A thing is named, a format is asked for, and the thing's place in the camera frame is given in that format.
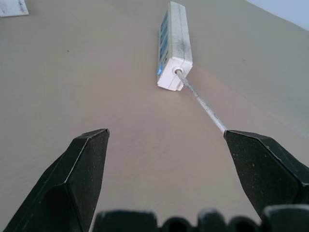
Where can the white smudged paper sheet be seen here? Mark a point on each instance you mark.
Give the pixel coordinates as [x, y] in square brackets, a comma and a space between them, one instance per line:
[12, 6]

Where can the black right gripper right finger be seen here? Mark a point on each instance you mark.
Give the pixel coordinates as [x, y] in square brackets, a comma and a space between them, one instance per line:
[263, 169]

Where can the white power strip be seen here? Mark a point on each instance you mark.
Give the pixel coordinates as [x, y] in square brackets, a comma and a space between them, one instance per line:
[177, 43]

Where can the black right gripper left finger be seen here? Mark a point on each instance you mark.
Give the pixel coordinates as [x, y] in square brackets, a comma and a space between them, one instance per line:
[65, 178]

